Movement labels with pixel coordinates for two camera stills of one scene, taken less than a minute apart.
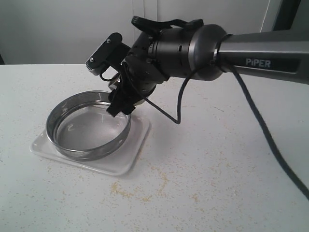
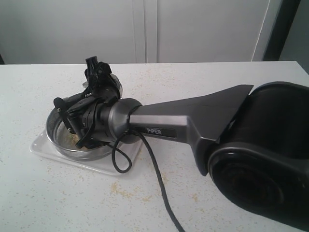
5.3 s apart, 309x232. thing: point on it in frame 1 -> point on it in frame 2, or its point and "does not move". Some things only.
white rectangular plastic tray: x=122 y=160 does not move
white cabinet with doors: x=69 y=32 does not move
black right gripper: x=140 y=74 -> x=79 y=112
